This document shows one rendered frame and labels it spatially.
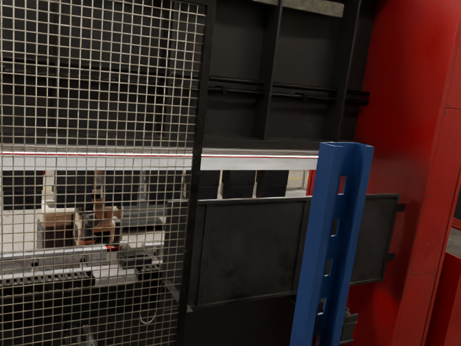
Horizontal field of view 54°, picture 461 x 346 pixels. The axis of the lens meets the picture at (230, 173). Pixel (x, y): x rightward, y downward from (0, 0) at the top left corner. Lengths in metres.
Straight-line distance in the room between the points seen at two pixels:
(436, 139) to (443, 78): 0.26
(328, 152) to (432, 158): 1.76
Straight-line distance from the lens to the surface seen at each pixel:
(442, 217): 2.41
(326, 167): 0.48
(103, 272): 1.91
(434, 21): 2.30
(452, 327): 2.83
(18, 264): 2.14
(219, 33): 2.07
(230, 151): 1.98
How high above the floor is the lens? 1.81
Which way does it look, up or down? 13 degrees down
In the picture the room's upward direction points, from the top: 6 degrees clockwise
